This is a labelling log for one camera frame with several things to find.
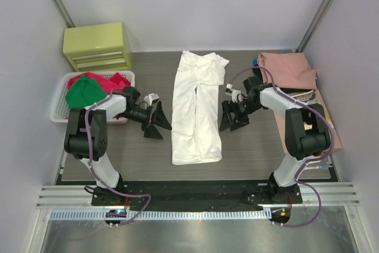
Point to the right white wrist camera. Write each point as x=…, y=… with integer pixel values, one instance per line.
x=235, y=95

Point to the green t shirt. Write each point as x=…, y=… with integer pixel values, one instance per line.
x=83, y=92

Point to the brown cardboard sheet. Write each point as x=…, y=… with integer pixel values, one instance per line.
x=281, y=128

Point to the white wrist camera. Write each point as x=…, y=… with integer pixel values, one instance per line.
x=235, y=95
x=151, y=99

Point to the dark blue marker pen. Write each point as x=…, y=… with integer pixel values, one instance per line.
x=318, y=167

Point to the yellow-green drawer box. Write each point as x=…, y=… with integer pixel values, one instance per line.
x=101, y=47

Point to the white printed t shirt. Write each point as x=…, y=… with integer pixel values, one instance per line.
x=195, y=107

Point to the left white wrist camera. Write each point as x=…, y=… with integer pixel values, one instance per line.
x=151, y=99

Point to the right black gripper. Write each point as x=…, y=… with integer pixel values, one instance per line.
x=235, y=114

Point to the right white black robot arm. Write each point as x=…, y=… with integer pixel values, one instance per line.
x=306, y=135

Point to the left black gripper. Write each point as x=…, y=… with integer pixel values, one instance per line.
x=150, y=117

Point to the yellow picture book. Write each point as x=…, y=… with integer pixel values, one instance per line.
x=313, y=97

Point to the white slotted cable duct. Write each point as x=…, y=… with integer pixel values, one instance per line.
x=121, y=215

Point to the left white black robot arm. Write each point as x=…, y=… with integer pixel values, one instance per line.
x=86, y=138

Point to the white plastic basket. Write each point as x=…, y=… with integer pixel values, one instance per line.
x=59, y=111

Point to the pink folded t shirt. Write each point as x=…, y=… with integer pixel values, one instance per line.
x=289, y=70

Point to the red t shirt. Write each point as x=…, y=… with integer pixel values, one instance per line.
x=108, y=85

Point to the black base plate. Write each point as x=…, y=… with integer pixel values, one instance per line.
x=195, y=196

